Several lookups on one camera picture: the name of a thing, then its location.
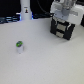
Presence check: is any black cable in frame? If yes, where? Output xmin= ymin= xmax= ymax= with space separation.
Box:
xmin=34 ymin=0 xmax=54 ymax=18

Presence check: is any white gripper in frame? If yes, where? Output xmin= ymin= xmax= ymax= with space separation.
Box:
xmin=50 ymin=0 xmax=83 ymax=25

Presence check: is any white kcup with green lid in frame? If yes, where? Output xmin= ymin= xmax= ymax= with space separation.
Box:
xmin=16 ymin=41 xmax=24 ymax=54

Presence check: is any black kcup holder drawer box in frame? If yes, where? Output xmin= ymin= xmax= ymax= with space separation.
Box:
xmin=50 ymin=19 xmax=75 ymax=40

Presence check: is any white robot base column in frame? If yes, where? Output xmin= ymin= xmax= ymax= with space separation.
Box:
xmin=21 ymin=0 xmax=32 ymax=20

